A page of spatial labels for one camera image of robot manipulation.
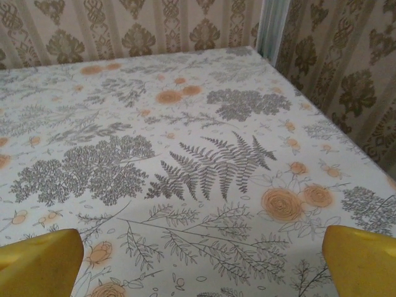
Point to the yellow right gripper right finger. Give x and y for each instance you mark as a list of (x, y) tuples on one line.
[(365, 266)]

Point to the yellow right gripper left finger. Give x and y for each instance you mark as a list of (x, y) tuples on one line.
[(40, 266)]

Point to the aluminium frame post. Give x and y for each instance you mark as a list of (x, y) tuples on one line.
[(272, 28)]

